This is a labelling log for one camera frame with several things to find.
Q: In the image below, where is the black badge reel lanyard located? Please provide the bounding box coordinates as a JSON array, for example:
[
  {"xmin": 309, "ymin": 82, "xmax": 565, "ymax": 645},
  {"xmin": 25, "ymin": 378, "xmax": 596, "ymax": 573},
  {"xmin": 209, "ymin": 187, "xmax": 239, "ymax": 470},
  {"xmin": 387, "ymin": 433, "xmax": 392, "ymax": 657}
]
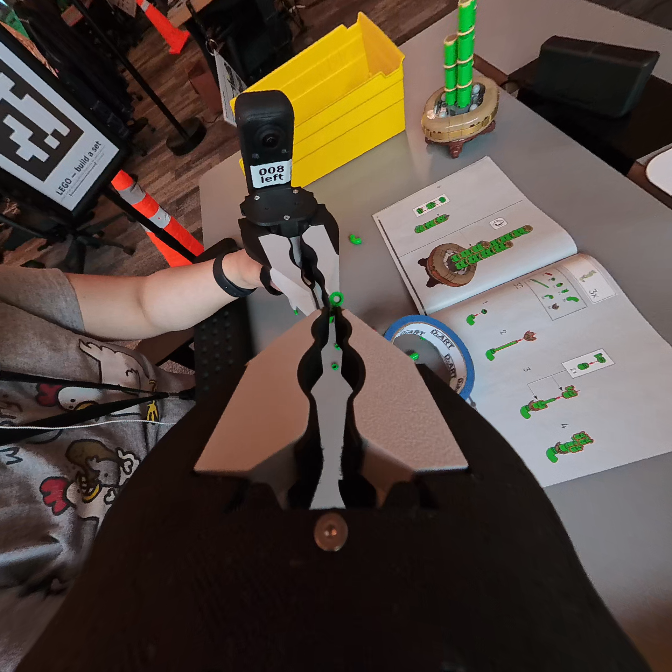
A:
[{"xmin": 0, "ymin": 369, "xmax": 196, "ymax": 447}]

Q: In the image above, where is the black framed marker sign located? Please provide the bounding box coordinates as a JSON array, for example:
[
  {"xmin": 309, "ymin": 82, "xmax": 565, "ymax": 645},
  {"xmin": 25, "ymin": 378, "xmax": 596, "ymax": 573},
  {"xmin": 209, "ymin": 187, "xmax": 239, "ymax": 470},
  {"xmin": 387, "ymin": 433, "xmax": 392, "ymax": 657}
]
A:
[{"xmin": 0, "ymin": 23, "xmax": 133, "ymax": 228}]

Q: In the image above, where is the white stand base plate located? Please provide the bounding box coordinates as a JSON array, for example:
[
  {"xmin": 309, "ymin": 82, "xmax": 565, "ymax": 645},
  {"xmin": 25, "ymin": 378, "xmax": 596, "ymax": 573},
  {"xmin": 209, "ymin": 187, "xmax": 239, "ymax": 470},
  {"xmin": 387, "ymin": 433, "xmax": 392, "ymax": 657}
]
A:
[{"xmin": 645, "ymin": 144, "xmax": 672, "ymax": 212}]

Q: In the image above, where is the orange traffic cone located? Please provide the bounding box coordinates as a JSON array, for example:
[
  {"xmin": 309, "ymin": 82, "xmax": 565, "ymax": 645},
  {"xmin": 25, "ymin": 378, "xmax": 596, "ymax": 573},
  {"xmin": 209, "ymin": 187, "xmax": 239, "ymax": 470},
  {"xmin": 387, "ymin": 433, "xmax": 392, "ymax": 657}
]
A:
[
  {"xmin": 110, "ymin": 169, "xmax": 205, "ymax": 270},
  {"xmin": 136, "ymin": 0, "xmax": 191, "ymax": 55}
]

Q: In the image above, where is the black wristband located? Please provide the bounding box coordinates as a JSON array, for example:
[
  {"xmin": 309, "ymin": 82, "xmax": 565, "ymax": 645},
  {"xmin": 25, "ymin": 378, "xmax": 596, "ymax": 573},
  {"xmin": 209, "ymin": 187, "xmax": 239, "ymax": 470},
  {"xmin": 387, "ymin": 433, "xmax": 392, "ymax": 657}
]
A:
[{"xmin": 212, "ymin": 252, "xmax": 257, "ymax": 299}]

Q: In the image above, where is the person's grey printed shirt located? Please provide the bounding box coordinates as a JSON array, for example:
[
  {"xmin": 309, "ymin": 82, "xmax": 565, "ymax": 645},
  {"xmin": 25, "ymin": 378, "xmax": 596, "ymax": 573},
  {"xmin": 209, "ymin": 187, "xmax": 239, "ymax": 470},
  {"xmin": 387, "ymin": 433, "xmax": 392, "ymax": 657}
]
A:
[{"xmin": 0, "ymin": 265, "xmax": 199, "ymax": 610}]

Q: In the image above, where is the person's left forearm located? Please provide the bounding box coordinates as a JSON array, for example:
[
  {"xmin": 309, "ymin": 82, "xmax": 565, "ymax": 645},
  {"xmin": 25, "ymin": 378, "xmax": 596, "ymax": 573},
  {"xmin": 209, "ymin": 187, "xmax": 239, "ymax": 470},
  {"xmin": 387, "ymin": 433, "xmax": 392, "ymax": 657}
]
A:
[{"xmin": 65, "ymin": 252, "xmax": 232, "ymax": 342}]

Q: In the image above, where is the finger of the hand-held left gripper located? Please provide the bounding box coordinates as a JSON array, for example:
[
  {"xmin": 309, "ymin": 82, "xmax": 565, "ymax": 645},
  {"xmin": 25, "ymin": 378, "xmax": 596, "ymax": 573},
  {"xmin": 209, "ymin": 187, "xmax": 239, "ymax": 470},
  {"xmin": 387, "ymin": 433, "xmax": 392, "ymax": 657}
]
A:
[
  {"xmin": 257, "ymin": 231, "xmax": 323, "ymax": 317},
  {"xmin": 302, "ymin": 219, "xmax": 341, "ymax": 297}
]

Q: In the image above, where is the lego bamboo pot model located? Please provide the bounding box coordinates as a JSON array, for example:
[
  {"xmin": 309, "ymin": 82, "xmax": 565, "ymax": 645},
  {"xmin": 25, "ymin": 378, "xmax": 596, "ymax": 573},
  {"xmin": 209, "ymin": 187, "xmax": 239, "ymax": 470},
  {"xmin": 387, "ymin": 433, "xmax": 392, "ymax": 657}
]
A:
[{"xmin": 421, "ymin": 0, "xmax": 501, "ymax": 158}]

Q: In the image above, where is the person's left hand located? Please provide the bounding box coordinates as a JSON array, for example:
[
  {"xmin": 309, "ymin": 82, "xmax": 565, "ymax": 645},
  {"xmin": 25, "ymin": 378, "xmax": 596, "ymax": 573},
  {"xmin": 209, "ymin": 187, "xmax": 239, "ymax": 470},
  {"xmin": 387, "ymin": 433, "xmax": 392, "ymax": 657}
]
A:
[{"xmin": 231, "ymin": 249, "xmax": 284, "ymax": 296}]

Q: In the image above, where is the yellow plastic bin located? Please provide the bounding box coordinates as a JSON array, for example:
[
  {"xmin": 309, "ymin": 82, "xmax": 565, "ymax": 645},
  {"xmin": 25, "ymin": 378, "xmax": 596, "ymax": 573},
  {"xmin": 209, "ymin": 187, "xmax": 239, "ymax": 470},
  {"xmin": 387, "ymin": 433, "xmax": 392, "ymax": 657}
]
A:
[{"xmin": 230, "ymin": 12, "xmax": 406, "ymax": 188}]

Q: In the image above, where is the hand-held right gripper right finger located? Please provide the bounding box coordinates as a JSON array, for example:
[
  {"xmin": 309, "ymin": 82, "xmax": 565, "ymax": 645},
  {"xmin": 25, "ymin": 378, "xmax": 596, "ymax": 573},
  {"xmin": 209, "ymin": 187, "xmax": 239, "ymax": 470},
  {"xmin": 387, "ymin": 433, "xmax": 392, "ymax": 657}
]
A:
[{"xmin": 335, "ymin": 306, "xmax": 469, "ymax": 495}]

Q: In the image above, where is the white hanging paper tag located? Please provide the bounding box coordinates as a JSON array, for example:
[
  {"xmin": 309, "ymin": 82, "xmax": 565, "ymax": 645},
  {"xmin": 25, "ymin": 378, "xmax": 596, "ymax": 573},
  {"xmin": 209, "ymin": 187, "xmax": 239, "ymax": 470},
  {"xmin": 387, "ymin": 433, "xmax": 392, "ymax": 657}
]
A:
[{"xmin": 212, "ymin": 39, "xmax": 247, "ymax": 125}]

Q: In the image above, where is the lego instruction booklet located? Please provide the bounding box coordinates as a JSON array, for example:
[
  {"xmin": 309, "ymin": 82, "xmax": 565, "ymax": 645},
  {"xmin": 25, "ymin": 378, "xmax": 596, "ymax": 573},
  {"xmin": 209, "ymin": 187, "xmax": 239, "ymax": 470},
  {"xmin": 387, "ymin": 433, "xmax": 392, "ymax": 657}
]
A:
[{"xmin": 372, "ymin": 156, "xmax": 672, "ymax": 489}]

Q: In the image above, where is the black box device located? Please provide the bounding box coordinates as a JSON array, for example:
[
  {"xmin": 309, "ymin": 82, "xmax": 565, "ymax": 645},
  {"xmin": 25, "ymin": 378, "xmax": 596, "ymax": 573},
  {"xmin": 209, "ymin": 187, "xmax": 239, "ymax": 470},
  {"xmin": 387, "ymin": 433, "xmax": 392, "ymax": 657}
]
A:
[{"xmin": 534, "ymin": 36, "xmax": 661, "ymax": 118}]

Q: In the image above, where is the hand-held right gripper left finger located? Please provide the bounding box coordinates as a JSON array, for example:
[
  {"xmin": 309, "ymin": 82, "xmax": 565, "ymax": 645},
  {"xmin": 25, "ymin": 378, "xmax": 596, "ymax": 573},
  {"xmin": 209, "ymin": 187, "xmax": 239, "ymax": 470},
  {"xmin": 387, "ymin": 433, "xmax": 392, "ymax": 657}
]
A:
[{"xmin": 194, "ymin": 308, "xmax": 331, "ymax": 494}]

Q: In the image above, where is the blue masking tape roll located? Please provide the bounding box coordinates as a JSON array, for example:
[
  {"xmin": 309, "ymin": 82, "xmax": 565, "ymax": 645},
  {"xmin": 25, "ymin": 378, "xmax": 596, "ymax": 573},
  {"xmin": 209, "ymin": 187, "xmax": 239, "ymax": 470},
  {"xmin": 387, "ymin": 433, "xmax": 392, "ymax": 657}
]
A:
[{"xmin": 383, "ymin": 314, "xmax": 476, "ymax": 401}]

